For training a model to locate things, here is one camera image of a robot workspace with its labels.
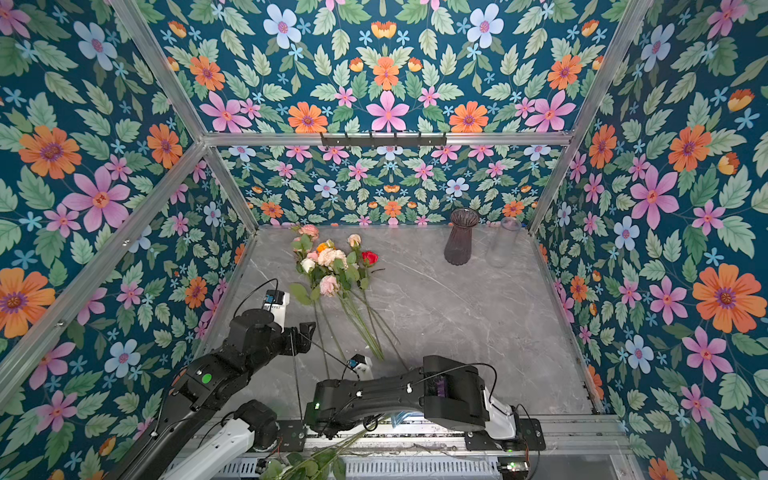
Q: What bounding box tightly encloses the orange artificial flower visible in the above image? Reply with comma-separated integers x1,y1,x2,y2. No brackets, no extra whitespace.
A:
316,240,335,254

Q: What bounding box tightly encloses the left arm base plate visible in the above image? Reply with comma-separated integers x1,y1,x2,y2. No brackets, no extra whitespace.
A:
275,420,307,453

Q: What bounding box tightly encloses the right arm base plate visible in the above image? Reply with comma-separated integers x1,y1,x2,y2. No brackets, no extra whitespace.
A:
463,416,547,452

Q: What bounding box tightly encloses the red rose at pile edge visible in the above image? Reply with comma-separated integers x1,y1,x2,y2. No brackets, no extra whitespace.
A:
361,251,379,267

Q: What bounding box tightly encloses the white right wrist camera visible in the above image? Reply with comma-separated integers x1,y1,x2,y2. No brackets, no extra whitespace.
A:
347,354,373,381

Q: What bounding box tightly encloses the light pink peony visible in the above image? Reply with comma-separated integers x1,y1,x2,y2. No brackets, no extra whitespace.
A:
319,275,341,297

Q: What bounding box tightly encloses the clear glass vase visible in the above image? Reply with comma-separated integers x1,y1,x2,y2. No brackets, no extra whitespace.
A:
485,217,523,268

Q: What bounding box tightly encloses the cream pink peony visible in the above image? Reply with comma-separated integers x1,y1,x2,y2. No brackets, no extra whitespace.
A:
317,248,348,269

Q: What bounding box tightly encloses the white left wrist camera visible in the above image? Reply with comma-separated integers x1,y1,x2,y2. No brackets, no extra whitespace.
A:
262,289,291,332

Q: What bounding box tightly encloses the pink carnation top flower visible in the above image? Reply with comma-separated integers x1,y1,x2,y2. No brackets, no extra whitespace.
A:
298,224,319,241

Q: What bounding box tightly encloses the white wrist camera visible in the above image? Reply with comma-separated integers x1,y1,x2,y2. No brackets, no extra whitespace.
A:
347,354,373,381
262,289,291,332

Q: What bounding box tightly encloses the dark smoky glass vase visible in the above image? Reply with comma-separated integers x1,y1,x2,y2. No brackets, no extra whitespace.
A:
444,208,480,266

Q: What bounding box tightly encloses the aluminium front rail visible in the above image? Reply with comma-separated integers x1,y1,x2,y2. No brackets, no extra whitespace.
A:
134,415,637,457

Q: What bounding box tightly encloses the black wall hook rack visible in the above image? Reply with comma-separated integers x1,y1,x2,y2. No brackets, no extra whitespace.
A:
320,132,448,148

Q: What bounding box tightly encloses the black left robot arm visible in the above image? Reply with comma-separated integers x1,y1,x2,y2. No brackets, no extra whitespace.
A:
106,309,317,479

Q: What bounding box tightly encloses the cream peach rose bud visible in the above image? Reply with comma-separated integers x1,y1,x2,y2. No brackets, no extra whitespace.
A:
347,234,362,250

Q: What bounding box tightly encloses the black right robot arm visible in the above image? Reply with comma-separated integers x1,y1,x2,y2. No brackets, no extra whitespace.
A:
304,355,519,441

